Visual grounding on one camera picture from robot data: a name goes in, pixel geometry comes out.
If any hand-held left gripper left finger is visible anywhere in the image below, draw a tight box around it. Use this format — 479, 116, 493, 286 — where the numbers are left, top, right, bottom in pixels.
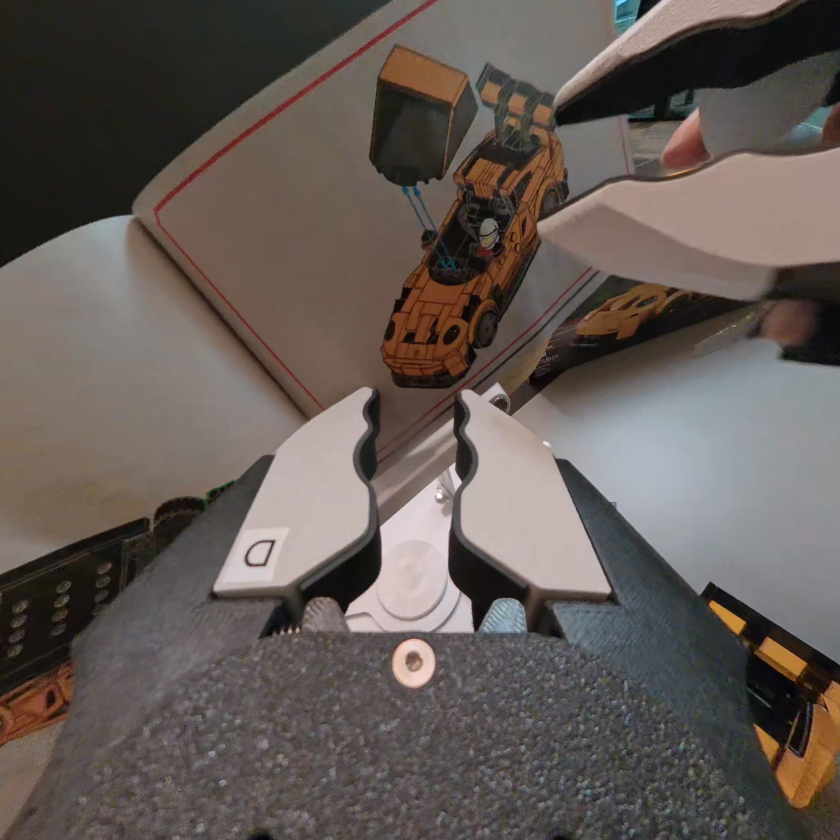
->
211, 387, 383, 629

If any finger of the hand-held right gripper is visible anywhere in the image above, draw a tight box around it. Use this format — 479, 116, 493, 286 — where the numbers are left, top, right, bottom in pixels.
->
553, 0, 840, 156
537, 146, 840, 304

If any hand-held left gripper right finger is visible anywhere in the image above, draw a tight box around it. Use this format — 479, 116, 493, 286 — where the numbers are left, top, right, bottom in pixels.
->
449, 389, 614, 629

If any lego instruction booklet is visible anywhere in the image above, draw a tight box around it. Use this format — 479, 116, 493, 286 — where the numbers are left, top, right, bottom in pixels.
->
0, 0, 631, 749

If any orange lego car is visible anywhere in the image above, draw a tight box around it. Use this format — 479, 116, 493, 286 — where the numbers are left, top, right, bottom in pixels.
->
699, 581, 840, 811

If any black lego box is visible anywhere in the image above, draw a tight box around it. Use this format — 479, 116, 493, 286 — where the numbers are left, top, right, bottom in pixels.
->
528, 276, 788, 389

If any dark partition panel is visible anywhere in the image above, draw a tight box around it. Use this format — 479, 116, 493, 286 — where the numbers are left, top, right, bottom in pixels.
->
0, 0, 395, 266

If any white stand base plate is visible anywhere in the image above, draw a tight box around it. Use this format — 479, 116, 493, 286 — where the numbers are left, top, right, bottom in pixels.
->
344, 386, 555, 634

